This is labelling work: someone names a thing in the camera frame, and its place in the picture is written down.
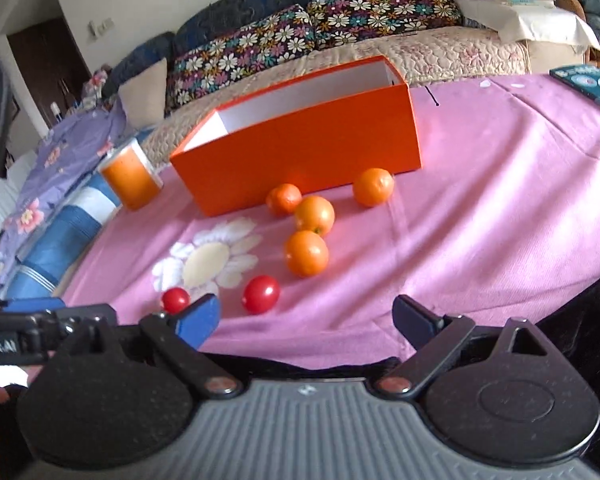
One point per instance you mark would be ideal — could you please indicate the wicker chair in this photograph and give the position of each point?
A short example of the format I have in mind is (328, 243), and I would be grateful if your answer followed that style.
(597, 45)

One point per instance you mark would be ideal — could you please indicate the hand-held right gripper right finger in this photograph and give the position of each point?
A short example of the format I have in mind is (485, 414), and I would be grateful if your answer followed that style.
(414, 321)

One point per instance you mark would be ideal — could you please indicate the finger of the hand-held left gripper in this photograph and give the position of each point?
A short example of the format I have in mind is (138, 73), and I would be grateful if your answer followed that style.
(25, 304)

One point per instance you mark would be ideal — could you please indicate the blue book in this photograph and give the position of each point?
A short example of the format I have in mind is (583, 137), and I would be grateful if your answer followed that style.
(590, 85)

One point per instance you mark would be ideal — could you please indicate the small red tomato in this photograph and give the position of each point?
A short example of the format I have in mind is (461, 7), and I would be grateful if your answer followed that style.
(175, 300)

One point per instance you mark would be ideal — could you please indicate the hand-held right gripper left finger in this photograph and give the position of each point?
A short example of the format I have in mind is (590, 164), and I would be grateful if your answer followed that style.
(200, 316)

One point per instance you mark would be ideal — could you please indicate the beige pillow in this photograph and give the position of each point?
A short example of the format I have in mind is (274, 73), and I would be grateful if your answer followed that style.
(145, 92)

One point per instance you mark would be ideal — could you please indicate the blue white striped blanket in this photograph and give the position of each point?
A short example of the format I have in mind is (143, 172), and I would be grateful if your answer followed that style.
(55, 255)

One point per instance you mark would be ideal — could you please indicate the small white bottle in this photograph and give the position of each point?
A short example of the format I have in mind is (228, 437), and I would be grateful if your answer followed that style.
(58, 111)

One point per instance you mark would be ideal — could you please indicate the orange speckled canister white lid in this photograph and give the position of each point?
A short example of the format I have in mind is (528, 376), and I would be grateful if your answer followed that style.
(130, 180)

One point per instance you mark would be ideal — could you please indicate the beige quilted sofa cover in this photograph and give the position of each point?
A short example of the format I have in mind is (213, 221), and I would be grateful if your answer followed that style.
(455, 55)

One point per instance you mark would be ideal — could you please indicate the person's black clothing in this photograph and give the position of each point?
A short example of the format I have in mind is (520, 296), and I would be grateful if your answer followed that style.
(585, 325)

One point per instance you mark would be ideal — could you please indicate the pink flower print tablecloth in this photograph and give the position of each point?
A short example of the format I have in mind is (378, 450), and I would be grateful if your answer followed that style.
(480, 210)

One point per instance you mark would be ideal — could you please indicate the floral dark cushion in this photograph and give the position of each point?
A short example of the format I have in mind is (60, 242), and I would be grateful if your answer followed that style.
(260, 5)

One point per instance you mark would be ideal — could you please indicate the purple floral blanket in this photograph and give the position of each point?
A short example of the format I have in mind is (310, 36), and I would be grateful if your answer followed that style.
(55, 160)

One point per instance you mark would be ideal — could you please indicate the white wall switch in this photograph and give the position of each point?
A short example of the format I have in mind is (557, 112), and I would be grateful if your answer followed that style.
(102, 27)

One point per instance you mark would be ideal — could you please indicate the dark daisy print cushion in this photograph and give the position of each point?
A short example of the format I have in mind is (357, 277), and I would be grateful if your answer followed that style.
(380, 12)
(240, 55)

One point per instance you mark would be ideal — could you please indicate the orange cardboard box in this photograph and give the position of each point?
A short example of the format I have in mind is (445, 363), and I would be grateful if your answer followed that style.
(305, 150)

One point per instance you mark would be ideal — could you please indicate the small reddish mandarin orange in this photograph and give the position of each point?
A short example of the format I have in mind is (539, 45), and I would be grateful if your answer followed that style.
(283, 200)

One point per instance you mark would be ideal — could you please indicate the white scalloped cloth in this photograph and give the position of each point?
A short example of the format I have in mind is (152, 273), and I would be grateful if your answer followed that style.
(7, 195)

